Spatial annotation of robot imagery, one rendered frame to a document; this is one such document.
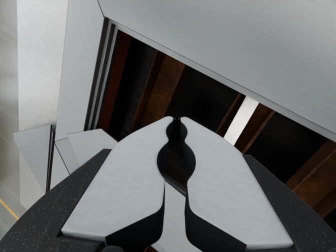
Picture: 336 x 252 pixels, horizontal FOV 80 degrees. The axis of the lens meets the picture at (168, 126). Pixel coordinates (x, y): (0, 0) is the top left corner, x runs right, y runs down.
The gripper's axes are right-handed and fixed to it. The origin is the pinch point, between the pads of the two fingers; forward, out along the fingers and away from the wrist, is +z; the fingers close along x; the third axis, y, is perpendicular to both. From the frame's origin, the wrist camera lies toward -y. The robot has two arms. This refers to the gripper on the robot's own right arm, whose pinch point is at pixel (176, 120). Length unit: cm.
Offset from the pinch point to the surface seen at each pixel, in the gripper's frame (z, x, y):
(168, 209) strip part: 18.4, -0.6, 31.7
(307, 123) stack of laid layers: 14.5, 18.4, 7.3
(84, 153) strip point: 28.9, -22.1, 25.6
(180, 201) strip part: 17.7, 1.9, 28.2
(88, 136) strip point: 28.7, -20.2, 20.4
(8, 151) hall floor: 191, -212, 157
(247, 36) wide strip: 18.7, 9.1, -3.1
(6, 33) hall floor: 185, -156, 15
